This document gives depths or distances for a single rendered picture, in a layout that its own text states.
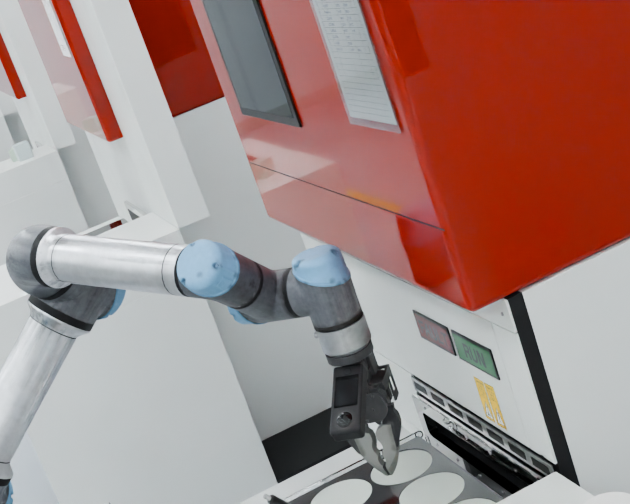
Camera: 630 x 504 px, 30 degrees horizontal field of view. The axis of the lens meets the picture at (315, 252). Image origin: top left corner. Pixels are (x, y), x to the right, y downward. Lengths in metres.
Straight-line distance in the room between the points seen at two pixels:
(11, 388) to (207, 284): 0.52
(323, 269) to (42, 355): 0.55
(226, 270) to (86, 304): 0.42
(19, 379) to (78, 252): 0.30
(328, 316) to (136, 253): 0.29
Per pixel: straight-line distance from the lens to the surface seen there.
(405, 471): 1.87
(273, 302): 1.72
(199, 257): 1.62
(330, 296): 1.68
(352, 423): 1.68
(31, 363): 2.00
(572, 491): 1.58
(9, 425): 2.03
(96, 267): 1.77
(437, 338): 1.79
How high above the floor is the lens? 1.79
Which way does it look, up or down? 17 degrees down
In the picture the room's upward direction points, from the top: 19 degrees counter-clockwise
